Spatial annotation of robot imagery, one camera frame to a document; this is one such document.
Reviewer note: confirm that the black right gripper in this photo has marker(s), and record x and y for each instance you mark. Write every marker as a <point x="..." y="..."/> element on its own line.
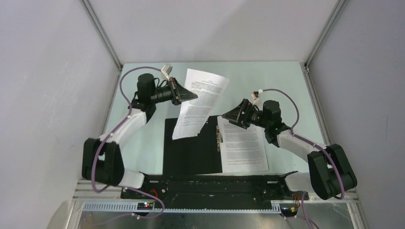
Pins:
<point x="235" y="115"/>

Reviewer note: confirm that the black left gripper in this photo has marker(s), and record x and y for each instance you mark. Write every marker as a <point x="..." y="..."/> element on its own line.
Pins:
<point x="180" y="94"/>

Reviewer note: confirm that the printed paper sheet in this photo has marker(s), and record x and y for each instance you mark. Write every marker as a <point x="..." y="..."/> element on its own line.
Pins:
<point x="194" y="113"/>
<point x="242" y="150"/>

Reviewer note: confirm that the red and black file folder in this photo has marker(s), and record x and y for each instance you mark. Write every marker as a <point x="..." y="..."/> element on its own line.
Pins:
<point x="199" y="155"/>

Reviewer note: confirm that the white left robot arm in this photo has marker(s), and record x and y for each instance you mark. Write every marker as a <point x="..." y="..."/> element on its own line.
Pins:
<point x="102" y="159"/>

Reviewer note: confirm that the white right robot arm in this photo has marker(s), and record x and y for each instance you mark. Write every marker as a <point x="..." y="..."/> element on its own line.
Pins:
<point x="330" y="172"/>

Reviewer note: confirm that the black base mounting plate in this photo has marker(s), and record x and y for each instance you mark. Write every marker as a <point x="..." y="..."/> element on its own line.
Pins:
<point x="198" y="192"/>

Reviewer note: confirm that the left controller board with LEDs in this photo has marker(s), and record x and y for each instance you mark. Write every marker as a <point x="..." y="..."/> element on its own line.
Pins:
<point x="145" y="206"/>

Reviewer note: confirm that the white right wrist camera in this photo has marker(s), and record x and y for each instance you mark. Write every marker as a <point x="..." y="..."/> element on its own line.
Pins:
<point x="256" y="95"/>

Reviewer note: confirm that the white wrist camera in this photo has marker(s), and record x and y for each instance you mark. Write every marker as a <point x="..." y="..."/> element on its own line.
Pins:
<point x="256" y="95"/>
<point x="166" y="70"/>

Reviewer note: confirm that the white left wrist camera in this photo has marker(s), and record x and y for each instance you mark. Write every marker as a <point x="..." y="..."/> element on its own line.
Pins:
<point x="166" y="70"/>

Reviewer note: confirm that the right controller board with wires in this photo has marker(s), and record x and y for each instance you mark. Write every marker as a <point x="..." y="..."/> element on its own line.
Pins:
<point x="290" y="212"/>

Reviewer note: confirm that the left aluminium corner post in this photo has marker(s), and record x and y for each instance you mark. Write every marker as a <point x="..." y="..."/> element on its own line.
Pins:
<point x="94" y="19"/>

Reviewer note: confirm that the aluminium corner post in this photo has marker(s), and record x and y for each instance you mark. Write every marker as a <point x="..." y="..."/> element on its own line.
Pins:
<point x="94" y="19"/>
<point x="326" y="30"/>

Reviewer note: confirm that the aluminium front frame rail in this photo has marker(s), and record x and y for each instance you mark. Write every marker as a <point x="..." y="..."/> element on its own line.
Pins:
<point x="116" y="199"/>

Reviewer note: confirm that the right aluminium corner post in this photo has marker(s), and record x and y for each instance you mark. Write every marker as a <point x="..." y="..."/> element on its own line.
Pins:
<point x="326" y="30"/>

